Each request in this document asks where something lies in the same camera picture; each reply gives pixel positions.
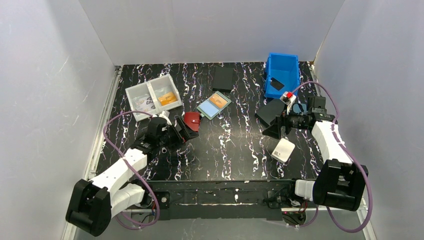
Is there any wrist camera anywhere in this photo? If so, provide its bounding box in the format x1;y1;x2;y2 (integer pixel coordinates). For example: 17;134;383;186
279;91;297;106
158;110;170;122

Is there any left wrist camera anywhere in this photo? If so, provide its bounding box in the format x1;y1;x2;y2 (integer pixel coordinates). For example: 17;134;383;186
158;110;170;122

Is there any white card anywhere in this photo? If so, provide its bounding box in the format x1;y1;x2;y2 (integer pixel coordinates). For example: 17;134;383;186
271;138;295;163

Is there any aluminium frame rail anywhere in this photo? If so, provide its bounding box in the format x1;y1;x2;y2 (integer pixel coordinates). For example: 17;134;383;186
61;65;122;240

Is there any patterned card in tray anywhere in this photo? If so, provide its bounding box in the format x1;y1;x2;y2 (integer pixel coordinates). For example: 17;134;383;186
133;94;156;112

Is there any black wallet at back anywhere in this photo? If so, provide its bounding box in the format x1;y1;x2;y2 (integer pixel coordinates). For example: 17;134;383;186
212;66;234;93

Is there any blue snap wallet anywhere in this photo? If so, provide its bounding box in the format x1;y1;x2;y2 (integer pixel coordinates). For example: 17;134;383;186
291;103;308;114

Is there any dark grey flat wallet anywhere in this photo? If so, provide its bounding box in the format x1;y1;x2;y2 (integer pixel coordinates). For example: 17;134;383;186
255;99;286;127

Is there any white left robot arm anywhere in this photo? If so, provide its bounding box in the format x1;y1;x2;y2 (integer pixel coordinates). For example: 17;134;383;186
65;116;199;237

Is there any green open card wallet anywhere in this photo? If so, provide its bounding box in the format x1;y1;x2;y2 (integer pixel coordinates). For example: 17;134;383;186
196;91;232;120

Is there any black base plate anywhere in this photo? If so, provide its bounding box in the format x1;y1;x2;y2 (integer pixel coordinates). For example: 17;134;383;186
148;179;316;223

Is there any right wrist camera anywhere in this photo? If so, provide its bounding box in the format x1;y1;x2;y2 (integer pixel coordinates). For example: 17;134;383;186
279;91;297;106

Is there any orange card in tray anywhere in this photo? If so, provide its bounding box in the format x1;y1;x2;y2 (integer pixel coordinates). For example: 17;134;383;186
158;91;178;106

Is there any clear two-compartment tray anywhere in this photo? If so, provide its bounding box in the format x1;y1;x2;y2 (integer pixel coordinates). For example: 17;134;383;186
125;74;183;122

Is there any black card in bin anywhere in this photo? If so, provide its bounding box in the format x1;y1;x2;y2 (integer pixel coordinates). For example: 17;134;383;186
270;77;285;91

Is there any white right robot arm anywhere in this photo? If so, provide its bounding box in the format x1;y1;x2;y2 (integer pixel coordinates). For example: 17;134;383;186
262;96;368;211

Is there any red card holder wallet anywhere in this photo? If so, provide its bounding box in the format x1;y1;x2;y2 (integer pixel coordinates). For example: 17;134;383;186
183;112;202;132

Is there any blue plastic bin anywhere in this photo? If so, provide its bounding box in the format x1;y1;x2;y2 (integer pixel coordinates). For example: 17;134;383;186
263;52;300;99

